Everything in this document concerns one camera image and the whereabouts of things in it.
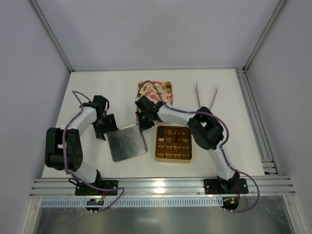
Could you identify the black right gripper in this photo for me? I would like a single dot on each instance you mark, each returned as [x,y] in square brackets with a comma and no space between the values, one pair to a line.
[144,124]

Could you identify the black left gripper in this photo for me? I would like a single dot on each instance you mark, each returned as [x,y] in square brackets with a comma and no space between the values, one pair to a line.
[105,128]

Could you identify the silver tin lid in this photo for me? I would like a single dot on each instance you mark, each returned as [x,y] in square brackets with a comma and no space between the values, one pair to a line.
[126,143]

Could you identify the metal tongs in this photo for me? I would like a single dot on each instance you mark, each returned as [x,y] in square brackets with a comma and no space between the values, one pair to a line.
[197,96]

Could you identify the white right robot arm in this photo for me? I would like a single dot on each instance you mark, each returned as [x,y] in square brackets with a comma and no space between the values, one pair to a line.
[208,131]

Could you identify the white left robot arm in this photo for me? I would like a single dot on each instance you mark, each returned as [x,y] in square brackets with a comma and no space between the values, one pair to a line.
[63,148]

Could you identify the gold chocolate tin box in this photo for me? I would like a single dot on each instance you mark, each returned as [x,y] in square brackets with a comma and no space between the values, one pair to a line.
[173,153]

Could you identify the floral rectangular tray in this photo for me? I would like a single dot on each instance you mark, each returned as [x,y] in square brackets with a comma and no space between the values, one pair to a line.
[150,92]

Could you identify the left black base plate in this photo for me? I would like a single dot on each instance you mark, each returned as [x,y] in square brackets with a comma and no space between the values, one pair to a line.
[83,190]

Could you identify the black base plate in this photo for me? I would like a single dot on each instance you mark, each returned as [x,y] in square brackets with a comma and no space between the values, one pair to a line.
[218,186]
[83,190]

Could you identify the slotted cable duct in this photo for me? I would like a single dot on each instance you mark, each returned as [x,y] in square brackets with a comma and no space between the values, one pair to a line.
[132,202]

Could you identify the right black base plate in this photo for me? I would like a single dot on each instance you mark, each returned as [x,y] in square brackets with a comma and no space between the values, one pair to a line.
[218,186]

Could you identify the aluminium right side rail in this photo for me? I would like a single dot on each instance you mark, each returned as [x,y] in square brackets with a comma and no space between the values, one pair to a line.
[261,138]

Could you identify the aluminium rail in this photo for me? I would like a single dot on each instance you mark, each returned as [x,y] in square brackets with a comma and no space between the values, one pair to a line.
[261,138]
[149,187]

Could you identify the aluminium front rail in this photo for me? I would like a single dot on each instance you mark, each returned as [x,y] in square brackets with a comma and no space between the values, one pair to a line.
[149,187]

